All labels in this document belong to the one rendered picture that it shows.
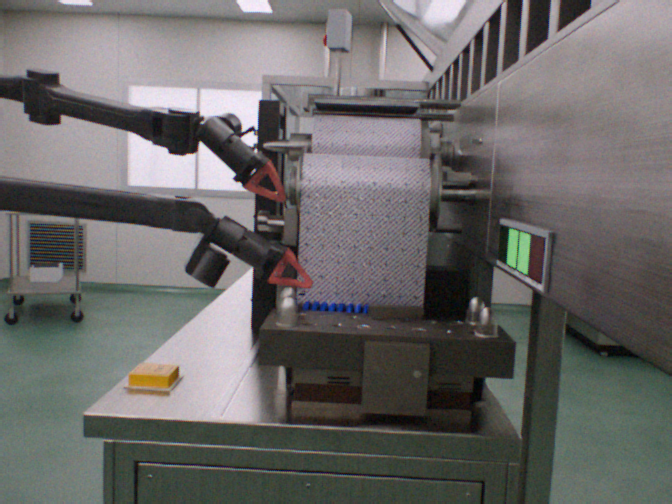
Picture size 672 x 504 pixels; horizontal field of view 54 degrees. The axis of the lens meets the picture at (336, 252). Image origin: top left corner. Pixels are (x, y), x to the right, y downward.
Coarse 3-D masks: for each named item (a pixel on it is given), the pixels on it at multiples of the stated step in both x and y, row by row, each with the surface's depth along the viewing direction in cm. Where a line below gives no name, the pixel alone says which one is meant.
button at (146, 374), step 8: (136, 368) 114; (144, 368) 114; (152, 368) 114; (160, 368) 115; (168, 368) 115; (176, 368) 116; (128, 376) 111; (136, 376) 111; (144, 376) 111; (152, 376) 111; (160, 376) 111; (168, 376) 111; (176, 376) 116; (128, 384) 111; (136, 384) 111; (144, 384) 111; (152, 384) 111; (160, 384) 111; (168, 384) 111
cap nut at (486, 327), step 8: (480, 312) 105; (488, 312) 104; (480, 320) 104; (488, 320) 104; (480, 328) 104; (488, 328) 104; (496, 328) 105; (480, 336) 104; (488, 336) 103; (496, 336) 104
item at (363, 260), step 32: (320, 224) 120; (352, 224) 120; (384, 224) 120; (416, 224) 120; (320, 256) 121; (352, 256) 121; (384, 256) 121; (416, 256) 120; (320, 288) 122; (352, 288) 121; (384, 288) 121; (416, 288) 121
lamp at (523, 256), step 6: (522, 234) 85; (528, 234) 82; (522, 240) 85; (528, 240) 82; (522, 246) 85; (528, 246) 82; (522, 252) 85; (528, 252) 82; (522, 258) 85; (528, 258) 82; (522, 264) 84; (522, 270) 84
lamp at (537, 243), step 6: (534, 240) 79; (540, 240) 77; (534, 246) 79; (540, 246) 77; (534, 252) 79; (540, 252) 77; (534, 258) 79; (540, 258) 77; (534, 264) 79; (540, 264) 76; (534, 270) 79; (540, 270) 76; (534, 276) 79; (540, 276) 76
